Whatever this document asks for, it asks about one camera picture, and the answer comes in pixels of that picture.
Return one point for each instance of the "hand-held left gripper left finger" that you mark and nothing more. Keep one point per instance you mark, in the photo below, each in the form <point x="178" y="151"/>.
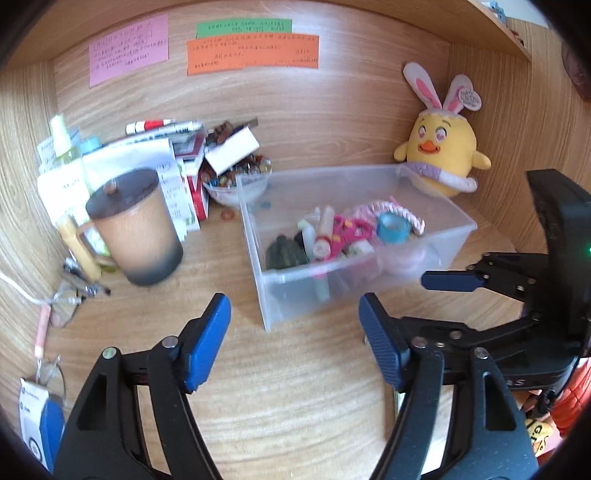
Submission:
<point x="207" y="346"/>

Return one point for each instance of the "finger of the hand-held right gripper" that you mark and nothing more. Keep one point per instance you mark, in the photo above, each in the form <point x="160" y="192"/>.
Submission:
<point x="448" y="281"/>
<point x="508" y="337"/>

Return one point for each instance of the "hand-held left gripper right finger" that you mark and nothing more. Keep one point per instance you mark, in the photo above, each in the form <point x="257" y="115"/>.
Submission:
<point x="383" y="341"/>

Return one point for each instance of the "teal tape roll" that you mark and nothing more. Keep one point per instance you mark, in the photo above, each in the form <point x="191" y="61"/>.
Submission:
<point x="392" y="229"/>

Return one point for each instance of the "light green tube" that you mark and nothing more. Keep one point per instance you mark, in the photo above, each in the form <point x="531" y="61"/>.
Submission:
<point x="322" y="288"/>

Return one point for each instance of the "clear plastic storage bin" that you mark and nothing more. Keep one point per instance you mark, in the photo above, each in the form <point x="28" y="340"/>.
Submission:
<point x="286" y="304"/>

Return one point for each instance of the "small white block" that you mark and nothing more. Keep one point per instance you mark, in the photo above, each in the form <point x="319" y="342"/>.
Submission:
<point x="360" y="250"/>

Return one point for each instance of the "pink scissors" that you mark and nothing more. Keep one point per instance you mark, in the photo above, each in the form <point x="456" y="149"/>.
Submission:
<point x="351" y="230"/>

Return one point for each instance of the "white marker with red cap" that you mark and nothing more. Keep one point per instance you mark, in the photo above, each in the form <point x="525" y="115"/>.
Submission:
<point x="324" y="230"/>

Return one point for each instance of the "translucent round container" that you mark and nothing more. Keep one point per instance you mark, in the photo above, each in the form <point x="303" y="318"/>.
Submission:
<point x="404" y="261"/>

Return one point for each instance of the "orange cloth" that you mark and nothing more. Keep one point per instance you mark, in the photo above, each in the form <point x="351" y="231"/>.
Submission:
<point x="579" y="401"/>

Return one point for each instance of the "yellow printed object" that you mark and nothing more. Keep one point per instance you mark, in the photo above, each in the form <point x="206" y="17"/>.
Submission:
<point x="540" y="436"/>

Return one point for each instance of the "dark ribbed object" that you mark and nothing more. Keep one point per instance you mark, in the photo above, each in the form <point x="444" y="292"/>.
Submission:
<point x="286" y="253"/>

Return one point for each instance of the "yellow chick plush toy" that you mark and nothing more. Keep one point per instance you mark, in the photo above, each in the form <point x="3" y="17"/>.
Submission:
<point x="443" y="147"/>

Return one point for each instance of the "brown mug with lid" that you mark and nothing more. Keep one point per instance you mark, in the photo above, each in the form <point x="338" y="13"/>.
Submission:
<point x="138" y="230"/>

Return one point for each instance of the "clear-lens eyeglasses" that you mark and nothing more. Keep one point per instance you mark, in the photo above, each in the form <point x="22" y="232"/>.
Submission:
<point x="64" y="309"/>

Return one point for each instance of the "white green medicine box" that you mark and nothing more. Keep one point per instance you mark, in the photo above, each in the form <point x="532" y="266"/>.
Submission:
<point x="178" y="198"/>

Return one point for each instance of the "red box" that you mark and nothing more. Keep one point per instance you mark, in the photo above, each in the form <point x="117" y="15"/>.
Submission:
<point x="201" y="194"/>

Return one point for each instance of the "clear bowl of beads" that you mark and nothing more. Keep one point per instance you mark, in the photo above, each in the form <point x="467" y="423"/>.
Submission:
<point x="226" y="191"/>

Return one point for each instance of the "blue white box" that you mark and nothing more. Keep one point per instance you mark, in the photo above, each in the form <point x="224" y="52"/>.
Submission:
<point x="41" y="424"/>

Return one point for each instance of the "white cardboard box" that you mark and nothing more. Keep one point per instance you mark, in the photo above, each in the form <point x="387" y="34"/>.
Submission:
<point x="231" y="152"/>

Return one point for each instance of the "silver packet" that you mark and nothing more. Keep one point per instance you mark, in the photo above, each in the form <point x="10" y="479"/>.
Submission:
<point x="189" y="141"/>

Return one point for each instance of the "white paper sheet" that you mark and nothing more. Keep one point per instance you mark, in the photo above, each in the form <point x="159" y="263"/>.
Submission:
<point x="129" y="154"/>

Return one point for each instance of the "white printed bottle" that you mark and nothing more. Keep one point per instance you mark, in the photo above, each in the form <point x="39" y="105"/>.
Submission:
<point x="62" y="194"/>

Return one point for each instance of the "brown snack packet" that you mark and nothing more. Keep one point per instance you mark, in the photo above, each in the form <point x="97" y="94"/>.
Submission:
<point x="226" y="131"/>

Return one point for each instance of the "white pen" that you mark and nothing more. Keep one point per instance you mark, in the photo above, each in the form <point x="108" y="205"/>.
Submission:
<point x="188" y="126"/>

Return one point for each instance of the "wooden shelf board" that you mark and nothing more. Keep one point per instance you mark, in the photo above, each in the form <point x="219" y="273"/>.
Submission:
<point x="503" y="32"/>

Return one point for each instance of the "light green spray bottle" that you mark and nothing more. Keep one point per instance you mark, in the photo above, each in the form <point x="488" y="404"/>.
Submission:
<point x="64" y="152"/>

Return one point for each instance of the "orange paper note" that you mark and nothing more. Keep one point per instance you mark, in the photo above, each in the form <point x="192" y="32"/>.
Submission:
<point x="254" y="55"/>

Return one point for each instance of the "pink paper note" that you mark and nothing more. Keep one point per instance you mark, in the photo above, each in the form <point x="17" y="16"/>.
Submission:
<point x="129" y="50"/>

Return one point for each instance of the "green paper note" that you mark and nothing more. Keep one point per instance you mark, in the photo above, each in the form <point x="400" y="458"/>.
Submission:
<point x="244" y="27"/>

